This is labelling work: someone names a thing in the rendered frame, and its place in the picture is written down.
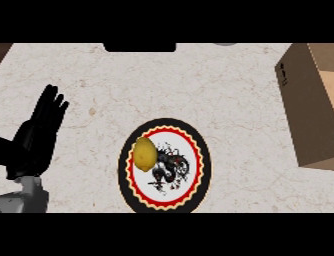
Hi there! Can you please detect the black rimmed decorated plate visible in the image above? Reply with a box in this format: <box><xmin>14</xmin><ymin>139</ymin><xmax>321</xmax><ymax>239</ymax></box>
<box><xmin>117</xmin><ymin>117</ymin><xmax>214</xmax><ymax>214</ymax></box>

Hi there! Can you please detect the brown cardboard box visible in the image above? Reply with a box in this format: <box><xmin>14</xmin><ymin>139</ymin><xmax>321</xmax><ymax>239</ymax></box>
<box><xmin>274</xmin><ymin>43</ymin><xmax>334</xmax><ymax>174</ymax></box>

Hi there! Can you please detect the yellow lemon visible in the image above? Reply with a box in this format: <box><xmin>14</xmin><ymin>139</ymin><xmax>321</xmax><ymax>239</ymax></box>
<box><xmin>132</xmin><ymin>136</ymin><xmax>160</xmax><ymax>173</ymax></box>

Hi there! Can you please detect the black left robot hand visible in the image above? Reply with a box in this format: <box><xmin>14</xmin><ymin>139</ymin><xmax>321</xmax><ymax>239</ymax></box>
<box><xmin>0</xmin><ymin>84</ymin><xmax>71</xmax><ymax>181</ymax></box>

